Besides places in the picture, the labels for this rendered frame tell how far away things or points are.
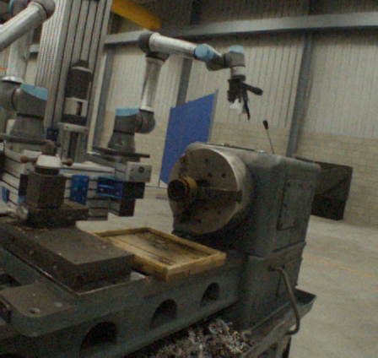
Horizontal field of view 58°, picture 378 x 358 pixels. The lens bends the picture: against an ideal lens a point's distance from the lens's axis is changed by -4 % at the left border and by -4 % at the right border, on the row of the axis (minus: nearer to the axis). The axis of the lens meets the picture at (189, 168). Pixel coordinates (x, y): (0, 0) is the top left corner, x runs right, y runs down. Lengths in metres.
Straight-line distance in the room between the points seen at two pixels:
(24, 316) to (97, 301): 0.15
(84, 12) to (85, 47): 0.18
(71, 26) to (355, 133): 10.22
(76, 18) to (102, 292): 1.47
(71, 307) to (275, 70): 12.28
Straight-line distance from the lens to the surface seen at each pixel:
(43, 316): 0.68
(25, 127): 1.60
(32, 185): 0.95
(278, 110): 12.29
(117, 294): 0.78
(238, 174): 1.25
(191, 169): 1.28
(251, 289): 1.43
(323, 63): 12.18
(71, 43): 1.90
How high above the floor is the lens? 1.22
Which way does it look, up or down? 3 degrees down
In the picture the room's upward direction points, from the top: 9 degrees clockwise
